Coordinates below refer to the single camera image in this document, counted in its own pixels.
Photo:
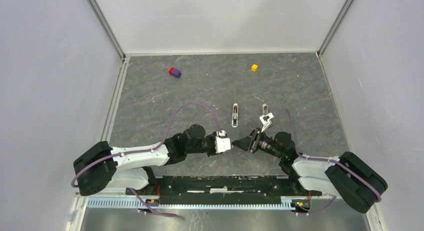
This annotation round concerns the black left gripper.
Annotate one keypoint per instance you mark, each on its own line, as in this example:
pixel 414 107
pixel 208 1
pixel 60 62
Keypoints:
pixel 212 137

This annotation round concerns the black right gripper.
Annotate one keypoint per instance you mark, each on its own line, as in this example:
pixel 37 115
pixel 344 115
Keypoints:
pixel 248 143

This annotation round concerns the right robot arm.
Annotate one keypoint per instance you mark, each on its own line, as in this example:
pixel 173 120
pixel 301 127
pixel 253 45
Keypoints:
pixel 345 176

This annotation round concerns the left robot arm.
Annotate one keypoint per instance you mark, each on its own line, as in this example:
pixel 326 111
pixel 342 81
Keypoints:
pixel 105 167

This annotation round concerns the yellow cube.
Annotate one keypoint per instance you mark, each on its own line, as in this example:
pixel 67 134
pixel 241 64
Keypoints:
pixel 254 67

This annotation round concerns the red and purple block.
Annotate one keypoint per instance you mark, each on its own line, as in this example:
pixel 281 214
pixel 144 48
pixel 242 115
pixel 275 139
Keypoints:
pixel 175 72

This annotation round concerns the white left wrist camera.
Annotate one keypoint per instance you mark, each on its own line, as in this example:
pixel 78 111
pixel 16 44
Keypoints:
pixel 222 142

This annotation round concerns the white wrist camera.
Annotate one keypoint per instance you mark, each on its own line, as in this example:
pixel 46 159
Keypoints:
pixel 222 142
pixel 266 121

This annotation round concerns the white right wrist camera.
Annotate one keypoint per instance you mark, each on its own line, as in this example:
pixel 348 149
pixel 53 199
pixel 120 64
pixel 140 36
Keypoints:
pixel 266 121

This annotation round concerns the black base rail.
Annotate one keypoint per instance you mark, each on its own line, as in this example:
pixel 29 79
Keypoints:
pixel 224 190

